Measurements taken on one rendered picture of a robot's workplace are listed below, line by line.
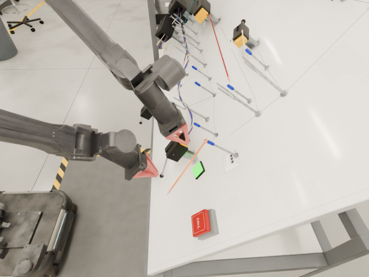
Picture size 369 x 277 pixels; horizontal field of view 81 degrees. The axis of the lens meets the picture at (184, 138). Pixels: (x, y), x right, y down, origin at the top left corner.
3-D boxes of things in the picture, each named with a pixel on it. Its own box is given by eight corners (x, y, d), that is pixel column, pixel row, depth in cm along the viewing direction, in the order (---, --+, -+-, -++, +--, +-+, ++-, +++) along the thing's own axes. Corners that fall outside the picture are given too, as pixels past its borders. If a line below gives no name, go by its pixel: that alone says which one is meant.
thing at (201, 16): (208, 12, 84) (202, 7, 82) (208, 15, 83) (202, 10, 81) (200, 20, 87) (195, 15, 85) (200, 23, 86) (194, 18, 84)
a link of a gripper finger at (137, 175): (162, 158, 70) (140, 144, 65) (166, 174, 65) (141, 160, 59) (149, 171, 72) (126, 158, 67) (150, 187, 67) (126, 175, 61)
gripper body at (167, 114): (177, 106, 62) (162, 86, 57) (185, 124, 54) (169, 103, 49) (158, 118, 63) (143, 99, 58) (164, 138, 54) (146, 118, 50)
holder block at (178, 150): (174, 153, 68) (164, 148, 66) (185, 140, 65) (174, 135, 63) (177, 162, 64) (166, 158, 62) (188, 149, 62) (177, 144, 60)
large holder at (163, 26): (194, 18, 114) (172, 0, 107) (184, 47, 110) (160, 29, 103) (187, 25, 119) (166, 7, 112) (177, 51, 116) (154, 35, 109)
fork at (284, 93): (289, 93, 47) (248, 57, 40) (281, 99, 49) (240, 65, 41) (286, 88, 49) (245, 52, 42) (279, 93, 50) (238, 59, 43)
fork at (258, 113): (262, 114, 51) (221, 85, 44) (256, 118, 52) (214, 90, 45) (260, 109, 53) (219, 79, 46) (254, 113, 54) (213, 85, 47)
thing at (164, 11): (154, 26, 133) (152, 14, 128) (155, 5, 156) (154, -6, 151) (207, 24, 134) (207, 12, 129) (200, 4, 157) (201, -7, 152)
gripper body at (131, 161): (143, 145, 66) (123, 133, 62) (145, 169, 58) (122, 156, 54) (129, 158, 68) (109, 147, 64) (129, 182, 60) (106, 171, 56)
